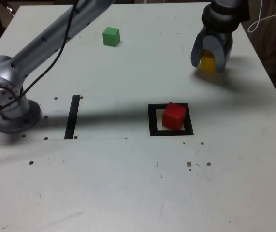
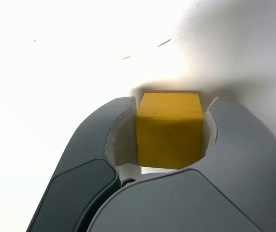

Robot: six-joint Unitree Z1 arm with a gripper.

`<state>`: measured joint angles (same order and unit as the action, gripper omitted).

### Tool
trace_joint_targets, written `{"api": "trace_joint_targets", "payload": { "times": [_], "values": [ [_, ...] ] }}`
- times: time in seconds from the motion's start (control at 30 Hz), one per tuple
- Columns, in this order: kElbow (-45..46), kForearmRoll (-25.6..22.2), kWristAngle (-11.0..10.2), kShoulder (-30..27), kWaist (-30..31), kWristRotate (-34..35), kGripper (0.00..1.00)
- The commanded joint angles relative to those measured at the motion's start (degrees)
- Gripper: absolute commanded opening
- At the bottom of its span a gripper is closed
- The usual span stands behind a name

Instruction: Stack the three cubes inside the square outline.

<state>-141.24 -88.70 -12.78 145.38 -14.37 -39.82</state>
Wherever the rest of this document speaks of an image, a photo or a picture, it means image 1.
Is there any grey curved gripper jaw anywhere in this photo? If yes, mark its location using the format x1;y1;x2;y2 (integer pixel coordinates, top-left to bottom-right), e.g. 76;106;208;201
190;26;208;69
202;32;233;73

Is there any yellow cube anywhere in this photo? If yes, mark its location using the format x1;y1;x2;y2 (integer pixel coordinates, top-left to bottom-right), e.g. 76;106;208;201
199;49;216;73

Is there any red cube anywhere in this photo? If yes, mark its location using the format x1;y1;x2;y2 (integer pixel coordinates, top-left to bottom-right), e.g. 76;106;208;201
161;102;187;130

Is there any green cube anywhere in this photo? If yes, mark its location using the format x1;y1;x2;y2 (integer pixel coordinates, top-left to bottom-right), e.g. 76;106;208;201
102;27;120;46

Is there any black tape square outline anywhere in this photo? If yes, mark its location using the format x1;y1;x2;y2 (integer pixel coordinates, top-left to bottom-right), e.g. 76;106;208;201
147;103;194;137

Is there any black tape strip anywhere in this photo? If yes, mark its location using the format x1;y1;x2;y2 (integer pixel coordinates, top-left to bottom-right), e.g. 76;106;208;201
64;95;81;140

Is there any white cord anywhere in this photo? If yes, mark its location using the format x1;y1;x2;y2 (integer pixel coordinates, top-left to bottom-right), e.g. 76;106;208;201
247;0;276;34

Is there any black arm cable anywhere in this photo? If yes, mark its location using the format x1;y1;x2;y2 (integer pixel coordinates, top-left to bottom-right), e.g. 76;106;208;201
0;0;79;121

